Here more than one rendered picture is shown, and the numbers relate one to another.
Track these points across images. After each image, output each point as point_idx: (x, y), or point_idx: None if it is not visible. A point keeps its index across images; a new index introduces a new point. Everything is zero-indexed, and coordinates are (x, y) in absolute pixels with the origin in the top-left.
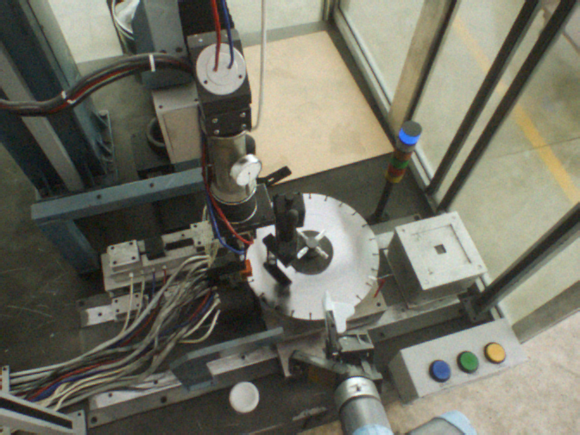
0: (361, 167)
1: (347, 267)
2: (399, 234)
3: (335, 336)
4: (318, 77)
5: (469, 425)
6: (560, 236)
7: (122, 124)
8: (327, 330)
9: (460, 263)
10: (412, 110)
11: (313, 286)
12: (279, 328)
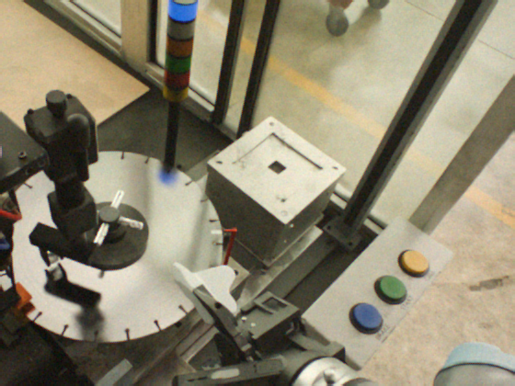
0: (118, 122)
1: (175, 232)
2: (217, 168)
3: (230, 320)
4: (7, 34)
5: (502, 353)
6: (453, 46)
7: None
8: (210, 319)
9: (310, 174)
10: (153, 22)
11: (140, 279)
12: (121, 363)
